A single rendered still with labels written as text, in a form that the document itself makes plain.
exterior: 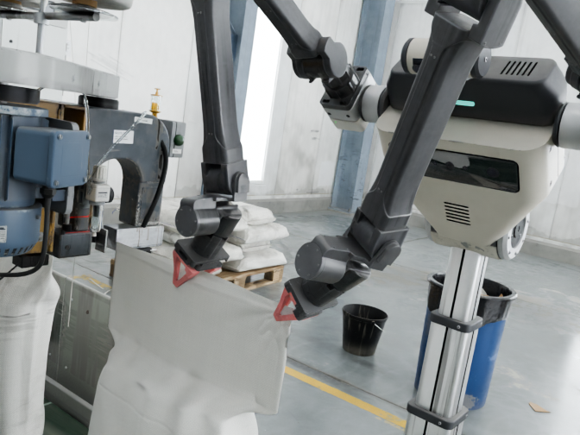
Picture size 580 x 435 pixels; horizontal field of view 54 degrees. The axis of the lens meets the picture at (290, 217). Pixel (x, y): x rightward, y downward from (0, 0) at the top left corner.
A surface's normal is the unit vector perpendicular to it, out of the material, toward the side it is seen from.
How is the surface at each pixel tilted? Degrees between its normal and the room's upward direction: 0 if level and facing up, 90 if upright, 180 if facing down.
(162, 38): 90
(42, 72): 90
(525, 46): 90
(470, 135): 40
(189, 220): 90
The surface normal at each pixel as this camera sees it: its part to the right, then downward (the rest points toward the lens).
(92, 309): -0.58, 0.04
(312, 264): -0.70, -0.21
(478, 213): -0.57, 0.66
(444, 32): -0.86, 0.11
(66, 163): 0.97, 0.18
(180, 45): 0.80, 0.22
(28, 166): -0.21, 0.13
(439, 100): 0.41, 0.62
